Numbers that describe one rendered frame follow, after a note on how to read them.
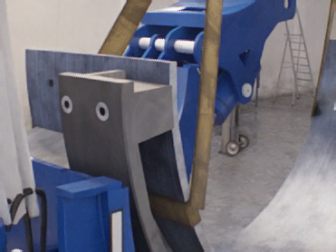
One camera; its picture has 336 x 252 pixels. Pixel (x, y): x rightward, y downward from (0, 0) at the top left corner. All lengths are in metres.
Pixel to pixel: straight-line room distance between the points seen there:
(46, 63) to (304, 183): 1.82
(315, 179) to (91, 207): 2.06
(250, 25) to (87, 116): 3.63
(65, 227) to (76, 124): 0.34
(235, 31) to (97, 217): 3.60
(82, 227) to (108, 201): 0.09
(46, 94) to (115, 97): 0.57
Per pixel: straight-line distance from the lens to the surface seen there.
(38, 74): 2.23
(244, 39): 5.25
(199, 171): 1.94
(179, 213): 1.94
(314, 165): 3.61
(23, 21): 12.38
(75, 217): 1.64
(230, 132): 11.42
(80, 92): 1.79
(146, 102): 1.72
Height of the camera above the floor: 2.56
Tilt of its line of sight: 10 degrees down
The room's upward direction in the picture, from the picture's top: 1 degrees clockwise
